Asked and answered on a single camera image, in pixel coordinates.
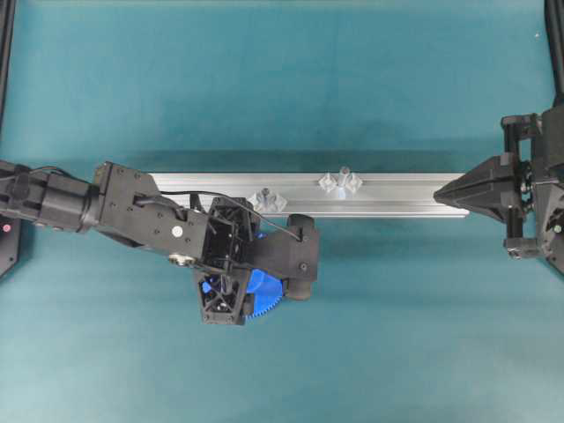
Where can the black frame post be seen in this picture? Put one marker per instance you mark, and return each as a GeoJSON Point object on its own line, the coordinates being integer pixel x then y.
{"type": "Point", "coordinates": [554, 29]}
{"type": "Point", "coordinates": [8, 12]}

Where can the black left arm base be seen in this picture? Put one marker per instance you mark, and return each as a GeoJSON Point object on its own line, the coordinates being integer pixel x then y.
{"type": "Point", "coordinates": [9, 244]}

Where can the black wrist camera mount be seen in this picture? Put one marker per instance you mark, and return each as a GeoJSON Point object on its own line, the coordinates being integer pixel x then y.
{"type": "Point", "coordinates": [291, 257]}

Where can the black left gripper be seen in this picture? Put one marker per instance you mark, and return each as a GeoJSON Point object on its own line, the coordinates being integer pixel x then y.
{"type": "Point", "coordinates": [134, 213]}

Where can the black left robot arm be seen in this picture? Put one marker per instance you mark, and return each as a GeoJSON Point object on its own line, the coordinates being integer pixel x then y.
{"type": "Point", "coordinates": [51, 197]}

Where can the large blue gear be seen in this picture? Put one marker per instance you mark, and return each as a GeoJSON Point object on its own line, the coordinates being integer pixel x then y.
{"type": "Point", "coordinates": [264, 291]}

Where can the silver aluminium extrusion rail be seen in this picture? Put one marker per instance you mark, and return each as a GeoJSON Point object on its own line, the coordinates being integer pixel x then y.
{"type": "Point", "coordinates": [395, 195]}

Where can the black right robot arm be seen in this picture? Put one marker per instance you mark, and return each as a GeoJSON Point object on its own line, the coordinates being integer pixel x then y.
{"type": "Point", "coordinates": [551, 169]}

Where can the clear bracket of bare shaft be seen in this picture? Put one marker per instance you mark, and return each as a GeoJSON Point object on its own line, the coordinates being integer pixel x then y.
{"type": "Point", "coordinates": [268, 203]}

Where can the clear bracket of gear shaft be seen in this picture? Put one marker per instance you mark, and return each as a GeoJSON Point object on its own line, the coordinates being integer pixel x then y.
{"type": "Point", "coordinates": [340, 185]}

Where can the black left frame post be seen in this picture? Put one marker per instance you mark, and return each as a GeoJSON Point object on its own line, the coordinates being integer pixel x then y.
{"type": "Point", "coordinates": [8, 12]}

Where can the black right frame post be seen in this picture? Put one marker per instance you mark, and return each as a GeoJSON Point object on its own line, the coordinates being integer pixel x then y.
{"type": "Point", "coordinates": [554, 29]}

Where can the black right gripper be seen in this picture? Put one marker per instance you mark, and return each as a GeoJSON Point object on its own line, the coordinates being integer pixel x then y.
{"type": "Point", "coordinates": [507, 188]}

